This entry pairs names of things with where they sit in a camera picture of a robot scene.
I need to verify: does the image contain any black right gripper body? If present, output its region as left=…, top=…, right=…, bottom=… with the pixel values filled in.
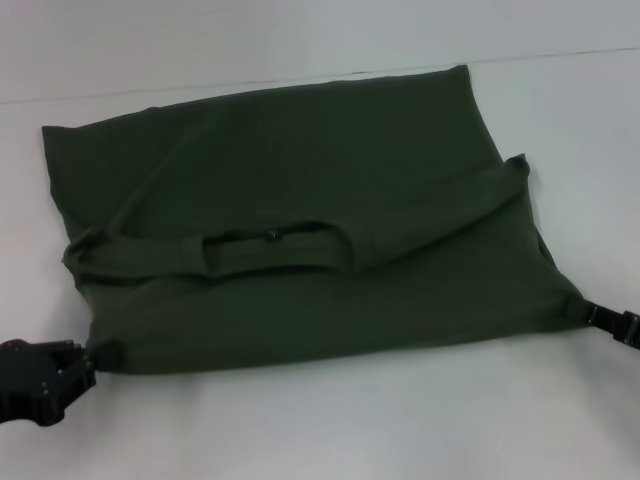
left=613, top=310, right=640, bottom=351

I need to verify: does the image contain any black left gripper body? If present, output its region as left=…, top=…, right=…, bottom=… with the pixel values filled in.
left=0, top=338, right=76, bottom=429

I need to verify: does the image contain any dark green printed T-shirt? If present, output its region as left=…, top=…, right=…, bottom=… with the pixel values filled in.
left=40, top=63, right=592, bottom=376

